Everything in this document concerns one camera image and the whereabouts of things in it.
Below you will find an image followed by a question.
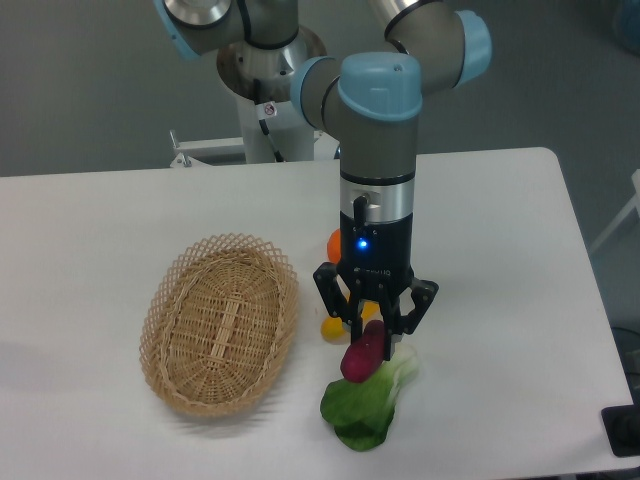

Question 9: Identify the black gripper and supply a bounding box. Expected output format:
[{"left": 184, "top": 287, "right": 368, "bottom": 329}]
[{"left": 313, "top": 211, "right": 440, "bottom": 362}]

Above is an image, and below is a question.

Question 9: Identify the purple sweet potato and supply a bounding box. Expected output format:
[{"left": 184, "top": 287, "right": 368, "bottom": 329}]
[{"left": 340, "top": 320, "right": 385, "bottom": 383}]

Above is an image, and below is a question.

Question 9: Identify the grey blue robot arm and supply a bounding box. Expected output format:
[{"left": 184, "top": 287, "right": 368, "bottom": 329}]
[{"left": 155, "top": 1, "right": 492, "bottom": 357}]

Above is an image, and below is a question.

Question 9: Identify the oval wicker basket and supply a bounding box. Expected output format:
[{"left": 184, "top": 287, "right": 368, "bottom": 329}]
[{"left": 139, "top": 233, "right": 299, "bottom": 418}]

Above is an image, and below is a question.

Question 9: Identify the yellow mango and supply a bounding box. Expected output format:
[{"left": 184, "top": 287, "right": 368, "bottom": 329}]
[{"left": 320, "top": 301, "right": 380, "bottom": 344}]

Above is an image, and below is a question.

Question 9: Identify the orange tangerine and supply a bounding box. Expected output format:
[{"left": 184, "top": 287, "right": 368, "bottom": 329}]
[{"left": 326, "top": 229, "right": 341, "bottom": 264}]

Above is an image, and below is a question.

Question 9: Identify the green bok choy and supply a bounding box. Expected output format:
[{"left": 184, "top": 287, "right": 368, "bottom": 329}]
[{"left": 320, "top": 344, "right": 420, "bottom": 452}]

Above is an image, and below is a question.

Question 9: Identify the black device at table edge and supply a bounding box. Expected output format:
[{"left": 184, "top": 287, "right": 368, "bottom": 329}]
[{"left": 601, "top": 404, "right": 639, "bottom": 458}]

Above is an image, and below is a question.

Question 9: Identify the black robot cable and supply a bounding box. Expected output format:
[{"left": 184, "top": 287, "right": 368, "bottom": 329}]
[{"left": 253, "top": 79, "right": 286, "bottom": 164}]

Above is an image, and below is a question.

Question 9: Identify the white frame at right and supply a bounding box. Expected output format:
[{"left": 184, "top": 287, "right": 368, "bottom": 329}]
[{"left": 587, "top": 170, "right": 639, "bottom": 256}]

